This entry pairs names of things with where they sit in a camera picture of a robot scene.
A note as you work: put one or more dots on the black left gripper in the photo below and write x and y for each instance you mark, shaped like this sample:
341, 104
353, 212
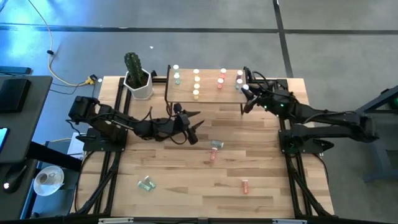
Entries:
171, 129

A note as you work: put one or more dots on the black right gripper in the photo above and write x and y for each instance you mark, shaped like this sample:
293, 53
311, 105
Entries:
275, 99

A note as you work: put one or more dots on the blue pill bottle white cap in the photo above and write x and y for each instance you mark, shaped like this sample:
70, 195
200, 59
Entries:
239, 72
217, 144
245, 87
238, 81

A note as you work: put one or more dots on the red pill bottle white cap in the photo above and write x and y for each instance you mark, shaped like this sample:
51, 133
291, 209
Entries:
213, 154
223, 71
220, 81
245, 187

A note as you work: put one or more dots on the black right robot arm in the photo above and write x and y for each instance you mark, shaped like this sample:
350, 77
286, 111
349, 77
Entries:
335, 119

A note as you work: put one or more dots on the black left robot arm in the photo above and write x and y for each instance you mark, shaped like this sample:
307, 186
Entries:
124, 121

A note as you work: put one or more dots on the wooden shelf black metal legs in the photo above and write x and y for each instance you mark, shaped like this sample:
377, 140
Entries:
214, 93

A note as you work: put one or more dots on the white faceted plant pot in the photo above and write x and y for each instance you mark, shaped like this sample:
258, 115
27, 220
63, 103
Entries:
144, 91

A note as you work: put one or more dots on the green cactus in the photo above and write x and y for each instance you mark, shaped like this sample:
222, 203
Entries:
134, 68

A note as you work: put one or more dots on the yellow plug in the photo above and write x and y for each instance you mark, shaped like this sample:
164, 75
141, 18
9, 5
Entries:
90, 81

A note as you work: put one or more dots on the white paper sheet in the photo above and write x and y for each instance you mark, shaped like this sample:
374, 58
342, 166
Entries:
74, 147

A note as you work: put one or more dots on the blue-grey metal cart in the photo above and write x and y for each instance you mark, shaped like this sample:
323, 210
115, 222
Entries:
368, 155

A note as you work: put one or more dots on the black desk crossbar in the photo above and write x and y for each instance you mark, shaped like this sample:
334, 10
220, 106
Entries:
56, 157

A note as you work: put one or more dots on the small coffee cup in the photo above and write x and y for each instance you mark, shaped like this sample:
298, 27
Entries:
43, 178

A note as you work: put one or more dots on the black desk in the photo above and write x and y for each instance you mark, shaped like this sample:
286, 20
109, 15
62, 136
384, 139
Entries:
31, 124

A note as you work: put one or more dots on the black flat box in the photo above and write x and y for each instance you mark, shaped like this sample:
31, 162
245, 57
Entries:
14, 95

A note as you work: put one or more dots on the black bar-shaped device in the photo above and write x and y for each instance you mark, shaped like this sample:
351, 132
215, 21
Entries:
15, 70

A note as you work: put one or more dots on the black computer mouse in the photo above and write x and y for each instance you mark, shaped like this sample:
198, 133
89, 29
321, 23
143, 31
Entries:
14, 177

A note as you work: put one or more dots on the smartphone with lit screen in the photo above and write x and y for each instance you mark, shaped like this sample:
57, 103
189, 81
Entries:
2, 138

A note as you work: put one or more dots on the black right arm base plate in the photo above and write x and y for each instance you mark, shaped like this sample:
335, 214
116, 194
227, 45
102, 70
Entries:
323, 145

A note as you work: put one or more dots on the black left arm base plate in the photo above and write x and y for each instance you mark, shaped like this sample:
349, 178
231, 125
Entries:
93, 144

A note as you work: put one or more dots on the black aluminium table frame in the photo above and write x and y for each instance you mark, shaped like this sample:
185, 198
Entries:
171, 221

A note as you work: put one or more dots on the silver metal bracket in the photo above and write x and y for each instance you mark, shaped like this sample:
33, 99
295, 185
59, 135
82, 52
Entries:
289, 221
115, 220

